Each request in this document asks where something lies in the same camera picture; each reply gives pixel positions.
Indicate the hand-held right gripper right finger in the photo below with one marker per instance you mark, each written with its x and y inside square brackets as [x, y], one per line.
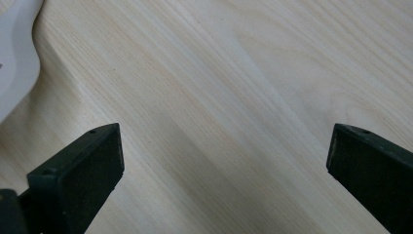
[373, 172]

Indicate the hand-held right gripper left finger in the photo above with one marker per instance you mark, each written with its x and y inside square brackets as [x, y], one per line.
[84, 175]

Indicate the white utensil stand with hooks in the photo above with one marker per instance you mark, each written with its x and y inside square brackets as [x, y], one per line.
[16, 58]

